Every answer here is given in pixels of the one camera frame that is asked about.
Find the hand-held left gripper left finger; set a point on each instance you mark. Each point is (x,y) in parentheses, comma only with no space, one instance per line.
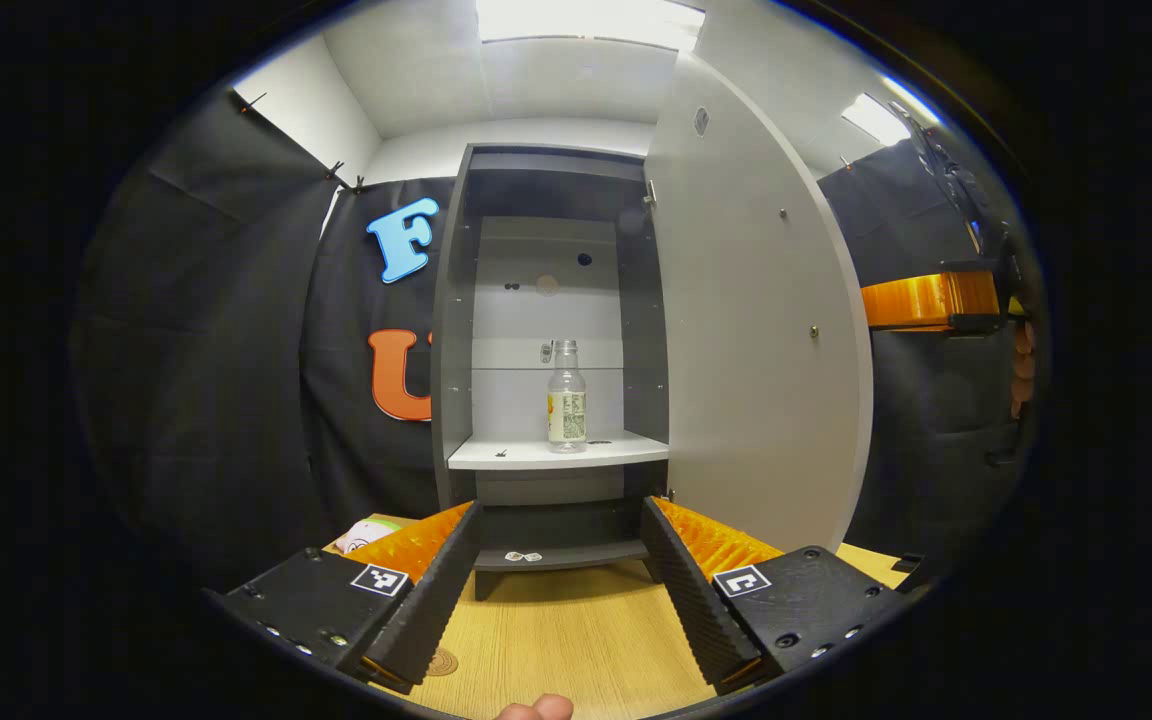
(421,600)

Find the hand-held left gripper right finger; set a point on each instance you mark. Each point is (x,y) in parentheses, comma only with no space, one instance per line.
(701,610)

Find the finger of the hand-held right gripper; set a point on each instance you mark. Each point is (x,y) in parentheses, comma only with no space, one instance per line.
(926,300)

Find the round wooden coaster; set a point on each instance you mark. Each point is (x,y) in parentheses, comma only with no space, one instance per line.
(444,662)

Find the dark grey cabinet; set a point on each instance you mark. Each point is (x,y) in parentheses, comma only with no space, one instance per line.
(556,525)

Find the grey cabinet door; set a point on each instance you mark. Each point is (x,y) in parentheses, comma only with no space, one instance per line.
(756,350)

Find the clear plastic bottle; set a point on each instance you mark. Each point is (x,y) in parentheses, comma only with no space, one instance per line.
(566,410)

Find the white cabinet shelf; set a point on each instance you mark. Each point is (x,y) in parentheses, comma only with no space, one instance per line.
(526,455)

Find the pink white toy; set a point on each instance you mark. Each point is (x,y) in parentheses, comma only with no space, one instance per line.
(366,535)

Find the small ceiling light panel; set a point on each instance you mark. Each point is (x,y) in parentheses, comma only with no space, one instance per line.
(876,120)

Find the black backdrop cloth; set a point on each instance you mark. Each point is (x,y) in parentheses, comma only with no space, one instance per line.
(216,350)

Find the large ceiling light panel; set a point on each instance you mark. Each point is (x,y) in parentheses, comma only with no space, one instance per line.
(586,20)

